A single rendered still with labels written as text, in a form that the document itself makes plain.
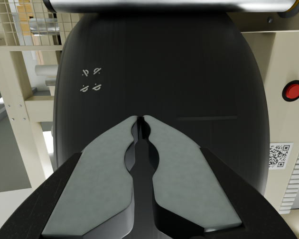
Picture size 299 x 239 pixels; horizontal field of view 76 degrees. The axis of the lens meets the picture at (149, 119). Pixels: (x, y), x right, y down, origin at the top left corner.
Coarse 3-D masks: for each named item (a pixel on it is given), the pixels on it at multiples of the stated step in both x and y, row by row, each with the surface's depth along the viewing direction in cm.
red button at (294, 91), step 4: (292, 84) 39; (296, 84) 38; (288, 88) 39; (292, 88) 38; (296, 88) 39; (288, 92) 39; (292, 92) 39; (296, 92) 39; (288, 96) 39; (292, 96) 39; (296, 96) 39
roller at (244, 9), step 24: (48, 0) 25; (72, 0) 25; (96, 0) 25; (120, 0) 25; (144, 0) 25; (168, 0) 25; (192, 0) 25; (216, 0) 26; (240, 0) 26; (264, 0) 26; (288, 0) 26
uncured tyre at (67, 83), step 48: (96, 48) 24; (144, 48) 24; (192, 48) 24; (240, 48) 25; (96, 96) 22; (144, 96) 22; (192, 96) 22; (240, 96) 23; (144, 144) 21; (240, 144) 22; (144, 192) 22
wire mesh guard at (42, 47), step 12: (12, 12) 66; (24, 12) 67; (36, 12) 67; (48, 12) 67; (48, 36) 70; (0, 48) 70; (12, 48) 70; (24, 48) 70; (36, 48) 71; (48, 48) 71; (60, 48) 71
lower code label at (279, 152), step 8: (272, 144) 44; (280, 144) 44; (288, 144) 44; (272, 152) 45; (280, 152) 45; (288, 152) 45; (272, 160) 46; (280, 160) 46; (272, 168) 47; (280, 168) 47
